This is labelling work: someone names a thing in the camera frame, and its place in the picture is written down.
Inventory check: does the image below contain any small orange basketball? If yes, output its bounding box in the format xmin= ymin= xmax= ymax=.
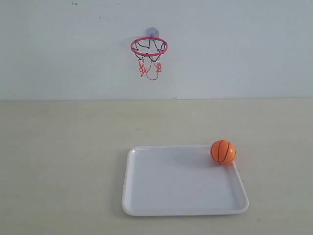
xmin=210 ymin=140 xmax=237 ymax=165

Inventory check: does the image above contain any red mini basketball hoop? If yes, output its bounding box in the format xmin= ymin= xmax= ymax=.
xmin=130 ymin=36 xmax=168 ymax=81

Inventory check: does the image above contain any white plastic tray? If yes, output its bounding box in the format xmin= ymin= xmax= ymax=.
xmin=122 ymin=145 xmax=249 ymax=216

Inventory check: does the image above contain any clear suction cup mount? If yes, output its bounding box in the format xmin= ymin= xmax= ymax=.
xmin=145 ymin=27 xmax=159 ymax=38

